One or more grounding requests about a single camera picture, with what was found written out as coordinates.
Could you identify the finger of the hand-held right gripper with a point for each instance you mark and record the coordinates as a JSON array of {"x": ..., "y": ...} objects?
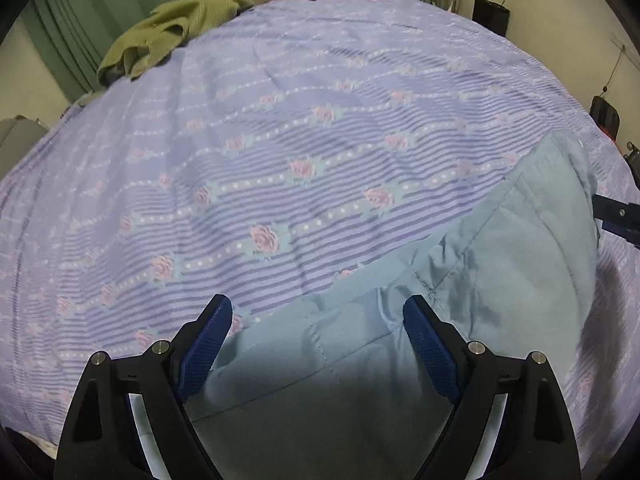
[{"x": 617, "y": 220}]

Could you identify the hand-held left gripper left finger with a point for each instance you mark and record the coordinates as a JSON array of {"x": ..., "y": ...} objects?
[{"x": 207, "y": 342}]

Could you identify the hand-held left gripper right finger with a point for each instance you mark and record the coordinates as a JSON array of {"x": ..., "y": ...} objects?
[{"x": 430, "y": 345}]

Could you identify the light blue pants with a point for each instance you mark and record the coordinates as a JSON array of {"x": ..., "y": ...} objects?
[{"x": 500, "y": 260}]

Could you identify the black chair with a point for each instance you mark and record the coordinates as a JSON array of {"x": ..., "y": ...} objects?
[{"x": 606, "y": 116}]

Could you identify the purple floral bed sheet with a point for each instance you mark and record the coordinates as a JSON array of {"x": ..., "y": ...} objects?
[{"x": 250, "y": 160}]

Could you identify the black speaker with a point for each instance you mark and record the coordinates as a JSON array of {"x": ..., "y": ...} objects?
[{"x": 490, "y": 16}]

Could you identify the green garment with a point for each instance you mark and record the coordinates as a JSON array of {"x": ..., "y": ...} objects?
[{"x": 165, "y": 27}]

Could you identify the green curtain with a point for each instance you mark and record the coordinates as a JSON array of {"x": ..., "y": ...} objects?
[{"x": 125, "y": 15}]

